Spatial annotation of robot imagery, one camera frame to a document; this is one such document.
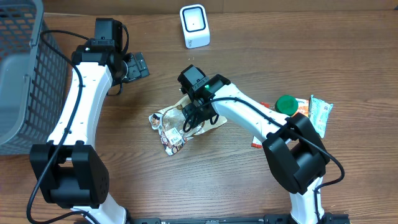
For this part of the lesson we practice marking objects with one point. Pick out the teal tissue pack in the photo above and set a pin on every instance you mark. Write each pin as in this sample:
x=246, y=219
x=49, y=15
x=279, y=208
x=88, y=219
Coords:
x=318, y=114

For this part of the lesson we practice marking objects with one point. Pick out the orange tissue pack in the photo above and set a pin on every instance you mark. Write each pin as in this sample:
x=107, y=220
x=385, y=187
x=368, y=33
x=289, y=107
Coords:
x=303, y=106

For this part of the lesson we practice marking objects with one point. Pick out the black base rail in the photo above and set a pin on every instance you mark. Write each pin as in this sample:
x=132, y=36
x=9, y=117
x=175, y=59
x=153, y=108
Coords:
x=266, y=219

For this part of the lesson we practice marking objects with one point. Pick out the white barcode scanner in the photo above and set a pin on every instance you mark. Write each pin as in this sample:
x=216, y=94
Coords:
x=195, y=26

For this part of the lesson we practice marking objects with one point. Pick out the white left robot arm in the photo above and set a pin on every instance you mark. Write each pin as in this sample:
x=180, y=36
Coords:
x=68, y=170

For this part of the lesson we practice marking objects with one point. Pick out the grey plastic basket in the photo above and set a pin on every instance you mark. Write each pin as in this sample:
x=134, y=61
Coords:
x=33, y=77

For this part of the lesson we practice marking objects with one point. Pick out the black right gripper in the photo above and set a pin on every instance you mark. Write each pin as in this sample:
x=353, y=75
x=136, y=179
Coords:
x=193, y=109

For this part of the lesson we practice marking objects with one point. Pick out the green lid jar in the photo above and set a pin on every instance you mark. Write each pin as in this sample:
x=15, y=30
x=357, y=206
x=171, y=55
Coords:
x=286, y=104

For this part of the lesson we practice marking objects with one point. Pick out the red snack stick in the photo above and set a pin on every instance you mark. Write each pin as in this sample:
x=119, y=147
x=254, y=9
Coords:
x=255, y=142

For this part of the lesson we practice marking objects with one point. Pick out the beige brown snack bag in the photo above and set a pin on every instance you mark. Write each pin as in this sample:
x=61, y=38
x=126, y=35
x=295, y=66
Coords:
x=169, y=123

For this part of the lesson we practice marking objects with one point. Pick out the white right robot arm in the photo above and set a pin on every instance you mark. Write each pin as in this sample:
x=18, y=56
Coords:
x=294, y=151

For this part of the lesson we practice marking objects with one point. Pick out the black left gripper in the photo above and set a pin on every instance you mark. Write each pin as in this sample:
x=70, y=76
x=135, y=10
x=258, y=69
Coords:
x=137, y=68

